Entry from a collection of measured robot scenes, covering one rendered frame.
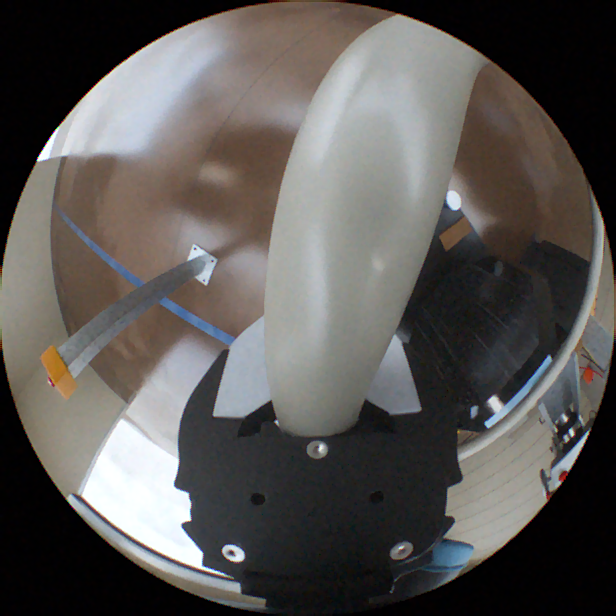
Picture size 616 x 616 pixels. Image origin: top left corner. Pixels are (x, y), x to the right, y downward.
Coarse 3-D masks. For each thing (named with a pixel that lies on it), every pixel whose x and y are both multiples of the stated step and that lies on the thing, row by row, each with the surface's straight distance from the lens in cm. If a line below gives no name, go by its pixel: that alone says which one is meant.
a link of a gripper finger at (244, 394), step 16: (240, 336) 11; (256, 336) 10; (240, 352) 10; (256, 352) 9; (224, 368) 9; (240, 368) 9; (256, 368) 9; (224, 384) 8; (240, 384) 8; (256, 384) 8; (224, 400) 8; (240, 400) 8; (256, 400) 8; (224, 416) 8; (240, 416) 7; (256, 416) 8; (272, 416) 8; (256, 432) 9
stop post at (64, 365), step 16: (192, 256) 133; (208, 256) 126; (176, 272) 110; (192, 272) 117; (208, 272) 129; (144, 288) 96; (160, 288) 97; (176, 288) 111; (112, 304) 88; (128, 304) 88; (144, 304) 92; (96, 320) 83; (112, 320) 82; (128, 320) 89; (80, 336) 80; (96, 336) 78; (112, 336) 86; (48, 352) 79; (64, 352) 79; (80, 352) 76; (96, 352) 83; (48, 368) 76; (64, 368) 73; (80, 368) 81; (64, 384) 76
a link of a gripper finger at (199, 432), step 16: (224, 352) 10; (208, 384) 9; (192, 400) 9; (208, 400) 8; (192, 416) 8; (208, 416) 8; (192, 432) 8; (208, 432) 8; (224, 432) 7; (240, 432) 7; (192, 448) 8; (208, 448) 7; (192, 464) 7; (176, 480) 8
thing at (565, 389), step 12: (552, 360) 47; (576, 360) 47; (564, 372) 56; (576, 372) 52; (552, 384) 53; (564, 384) 61; (576, 384) 58; (552, 396) 58; (564, 396) 68; (576, 396) 68; (540, 408) 45; (552, 408) 65; (564, 408) 77; (576, 408) 81; (552, 420) 75; (552, 432) 70
